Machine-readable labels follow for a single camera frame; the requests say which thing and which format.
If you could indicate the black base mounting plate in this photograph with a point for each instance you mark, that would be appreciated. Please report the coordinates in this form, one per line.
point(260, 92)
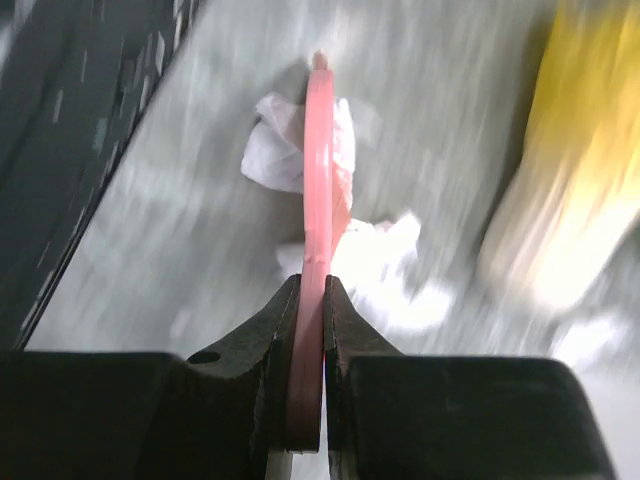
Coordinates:
point(76, 79)

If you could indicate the pink hand brush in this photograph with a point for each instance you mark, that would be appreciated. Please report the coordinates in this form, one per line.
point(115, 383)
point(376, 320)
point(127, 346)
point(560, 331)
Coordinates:
point(326, 216)

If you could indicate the yellow napa cabbage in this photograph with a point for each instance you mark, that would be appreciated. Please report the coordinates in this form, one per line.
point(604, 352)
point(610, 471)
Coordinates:
point(575, 194)

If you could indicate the paper scrap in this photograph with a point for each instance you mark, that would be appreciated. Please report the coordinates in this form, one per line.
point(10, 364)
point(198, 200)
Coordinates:
point(374, 263)
point(273, 155)

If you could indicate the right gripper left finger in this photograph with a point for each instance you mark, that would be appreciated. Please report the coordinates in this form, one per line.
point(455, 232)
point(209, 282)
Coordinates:
point(218, 414)

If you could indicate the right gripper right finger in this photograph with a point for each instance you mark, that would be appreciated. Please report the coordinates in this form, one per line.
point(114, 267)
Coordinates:
point(397, 416)

